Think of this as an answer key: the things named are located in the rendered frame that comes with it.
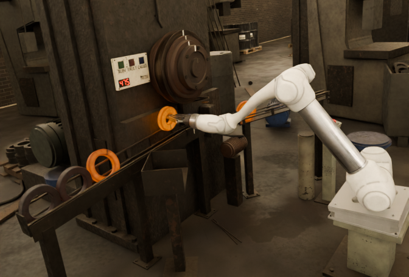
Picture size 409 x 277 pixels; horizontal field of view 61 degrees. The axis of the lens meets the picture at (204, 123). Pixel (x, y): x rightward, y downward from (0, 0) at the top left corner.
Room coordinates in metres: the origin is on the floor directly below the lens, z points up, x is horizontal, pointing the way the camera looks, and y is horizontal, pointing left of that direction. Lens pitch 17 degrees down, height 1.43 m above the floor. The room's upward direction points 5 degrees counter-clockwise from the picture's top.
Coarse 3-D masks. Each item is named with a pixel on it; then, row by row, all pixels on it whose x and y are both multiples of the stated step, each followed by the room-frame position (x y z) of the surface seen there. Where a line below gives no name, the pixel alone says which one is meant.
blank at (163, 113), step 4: (164, 108) 2.11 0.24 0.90; (168, 108) 2.12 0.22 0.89; (172, 108) 2.15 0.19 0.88; (160, 112) 2.09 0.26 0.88; (164, 112) 2.09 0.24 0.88; (168, 112) 2.12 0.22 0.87; (172, 112) 2.15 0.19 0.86; (176, 112) 2.17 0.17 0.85; (160, 116) 2.07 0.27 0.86; (164, 116) 2.09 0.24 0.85; (160, 120) 2.07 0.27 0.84; (164, 120) 2.09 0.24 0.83; (160, 124) 2.07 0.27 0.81; (164, 124) 2.09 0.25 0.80; (168, 124) 2.11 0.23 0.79; (172, 124) 2.14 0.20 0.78; (164, 128) 2.08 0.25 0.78; (168, 128) 2.11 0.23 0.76; (172, 128) 2.14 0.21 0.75
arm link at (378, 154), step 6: (366, 150) 1.60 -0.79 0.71; (372, 150) 1.59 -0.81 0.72; (378, 150) 1.58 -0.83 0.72; (384, 150) 1.58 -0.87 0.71; (366, 156) 1.57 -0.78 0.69; (372, 156) 1.55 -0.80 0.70; (378, 156) 1.54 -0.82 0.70; (384, 156) 1.54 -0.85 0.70; (378, 162) 1.53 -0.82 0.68; (384, 162) 1.53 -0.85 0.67; (390, 162) 1.55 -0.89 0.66; (390, 168) 1.52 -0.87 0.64
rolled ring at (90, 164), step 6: (96, 150) 1.76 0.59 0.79; (102, 150) 1.78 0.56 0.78; (108, 150) 1.80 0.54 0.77; (90, 156) 1.72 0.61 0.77; (96, 156) 1.74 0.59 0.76; (108, 156) 1.80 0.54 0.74; (114, 156) 1.81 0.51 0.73; (90, 162) 1.70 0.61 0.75; (114, 162) 1.79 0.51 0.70; (90, 168) 1.68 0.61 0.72; (114, 168) 1.77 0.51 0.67; (96, 174) 1.69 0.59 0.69; (114, 174) 1.75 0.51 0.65; (96, 180) 1.68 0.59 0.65
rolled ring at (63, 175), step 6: (72, 168) 1.58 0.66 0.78; (78, 168) 1.59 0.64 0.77; (84, 168) 1.62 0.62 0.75; (66, 174) 1.54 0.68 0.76; (72, 174) 1.57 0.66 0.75; (84, 174) 1.61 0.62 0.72; (90, 174) 1.64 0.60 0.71; (60, 180) 1.52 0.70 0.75; (66, 180) 1.54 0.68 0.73; (84, 180) 1.63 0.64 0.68; (90, 180) 1.64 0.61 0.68; (60, 186) 1.51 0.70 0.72; (84, 186) 1.62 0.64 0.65; (60, 192) 1.50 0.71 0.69; (60, 198) 1.52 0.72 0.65; (66, 198) 1.52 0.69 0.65
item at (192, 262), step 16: (160, 160) 1.85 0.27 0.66; (176, 160) 1.84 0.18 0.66; (144, 176) 1.59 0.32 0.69; (160, 176) 1.59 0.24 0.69; (176, 176) 1.58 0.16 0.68; (144, 192) 1.59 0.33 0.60; (160, 192) 1.59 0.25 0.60; (176, 192) 1.58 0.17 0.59; (176, 208) 1.71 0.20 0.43; (176, 224) 1.71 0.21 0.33; (176, 240) 1.71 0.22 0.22; (176, 256) 1.71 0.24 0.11; (192, 256) 1.84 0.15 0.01; (176, 272) 1.71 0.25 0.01; (192, 272) 1.70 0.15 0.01
